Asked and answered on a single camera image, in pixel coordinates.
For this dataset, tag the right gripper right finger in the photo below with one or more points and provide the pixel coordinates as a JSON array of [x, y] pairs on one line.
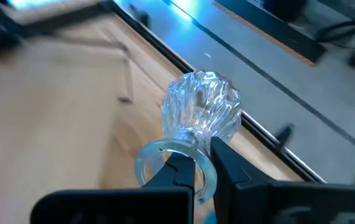
[[233, 186]]

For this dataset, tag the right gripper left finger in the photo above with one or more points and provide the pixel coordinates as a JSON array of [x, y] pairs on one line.
[[171, 177]]

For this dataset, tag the black hazard-striped floor mat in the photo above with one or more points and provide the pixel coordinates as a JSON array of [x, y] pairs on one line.
[[274, 28]]

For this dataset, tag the clear glass jars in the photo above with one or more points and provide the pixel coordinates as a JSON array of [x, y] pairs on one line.
[[200, 105]]

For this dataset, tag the black aluminium table frame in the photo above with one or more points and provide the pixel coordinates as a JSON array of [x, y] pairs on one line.
[[271, 141]]

